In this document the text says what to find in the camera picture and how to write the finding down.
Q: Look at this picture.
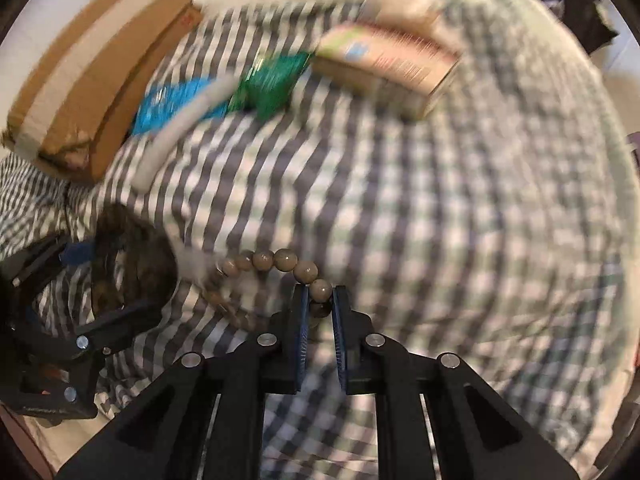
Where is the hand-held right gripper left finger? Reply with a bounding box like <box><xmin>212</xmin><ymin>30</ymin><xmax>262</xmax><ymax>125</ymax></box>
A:
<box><xmin>55</xmin><ymin>285</ymin><xmax>311</xmax><ymax>480</ymax></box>

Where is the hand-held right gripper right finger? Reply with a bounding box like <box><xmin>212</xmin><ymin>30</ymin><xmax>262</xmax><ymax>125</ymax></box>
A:
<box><xmin>332</xmin><ymin>285</ymin><xmax>581</xmax><ymax>480</ymax></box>

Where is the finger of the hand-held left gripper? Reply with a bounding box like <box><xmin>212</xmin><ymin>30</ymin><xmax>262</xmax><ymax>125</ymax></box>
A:
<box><xmin>0</xmin><ymin>232</ymin><xmax>98</xmax><ymax>291</ymax></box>
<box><xmin>72</xmin><ymin>299</ymin><xmax>170</xmax><ymax>358</ymax></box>

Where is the brown bead bracelet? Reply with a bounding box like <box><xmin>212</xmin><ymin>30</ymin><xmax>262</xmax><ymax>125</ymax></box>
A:
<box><xmin>202</xmin><ymin>247</ymin><xmax>335</xmax><ymax>333</ymax></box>

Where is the brown cardboard box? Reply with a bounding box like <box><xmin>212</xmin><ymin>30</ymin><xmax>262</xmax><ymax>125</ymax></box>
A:
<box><xmin>1</xmin><ymin>0</ymin><xmax>206</xmax><ymax>186</ymax></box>

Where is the white tissue pack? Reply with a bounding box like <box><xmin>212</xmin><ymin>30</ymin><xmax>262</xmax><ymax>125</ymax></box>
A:
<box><xmin>131</xmin><ymin>74</ymin><xmax>242</xmax><ymax>193</ymax></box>

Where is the grey checked cloth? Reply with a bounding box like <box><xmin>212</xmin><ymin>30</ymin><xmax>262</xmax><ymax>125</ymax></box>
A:
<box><xmin>0</xmin><ymin>0</ymin><xmax>631</xmax><ymax>480</ymax></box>

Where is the blue foil packet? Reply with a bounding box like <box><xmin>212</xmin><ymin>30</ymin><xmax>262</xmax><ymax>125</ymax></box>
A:
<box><xmin>131</xmin><ymin>76</ymin><xmax>232</xmax><ymax>137</ymax></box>

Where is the green foil packet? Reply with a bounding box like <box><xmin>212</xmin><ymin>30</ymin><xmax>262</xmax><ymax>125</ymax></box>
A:
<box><xmin>227</xmin><ymin>51</ymin><xmax>315</xmax><ymax>122</ymax></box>

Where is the pink and white box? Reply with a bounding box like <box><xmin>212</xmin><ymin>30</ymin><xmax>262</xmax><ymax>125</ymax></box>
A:
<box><xmin>311</xmin><ymin>21</ymin><xmax>463</xmax><ymax>122</ymax></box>

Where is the crumpled white tissue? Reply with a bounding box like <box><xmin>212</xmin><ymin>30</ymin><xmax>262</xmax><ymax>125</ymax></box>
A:
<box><xmin>357</xmin><ymin>0</ymin><xmax>447</xmax><ymax>33</ymax></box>

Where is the pale green knitted blanket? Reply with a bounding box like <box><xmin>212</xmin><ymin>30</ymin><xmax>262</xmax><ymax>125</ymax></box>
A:
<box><xmin>170</xmin><ymin>0</ymin><xmax>636</xmax><ymax>271</ymax></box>

